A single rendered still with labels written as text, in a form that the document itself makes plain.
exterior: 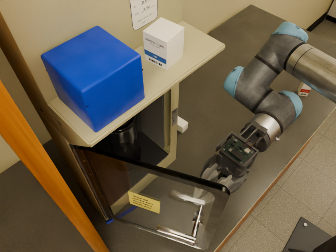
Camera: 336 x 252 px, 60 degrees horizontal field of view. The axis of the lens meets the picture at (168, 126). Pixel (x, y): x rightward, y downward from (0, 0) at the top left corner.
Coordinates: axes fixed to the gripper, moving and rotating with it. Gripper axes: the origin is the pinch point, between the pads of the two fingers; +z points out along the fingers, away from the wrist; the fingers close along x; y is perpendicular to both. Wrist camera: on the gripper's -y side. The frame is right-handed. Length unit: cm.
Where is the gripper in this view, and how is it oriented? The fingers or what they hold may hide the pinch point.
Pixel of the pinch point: (199, 198)
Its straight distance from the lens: 63.3
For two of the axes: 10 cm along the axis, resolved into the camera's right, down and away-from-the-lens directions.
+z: -7.0, 5.7, -4.2
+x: 7.1, 5.6, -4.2
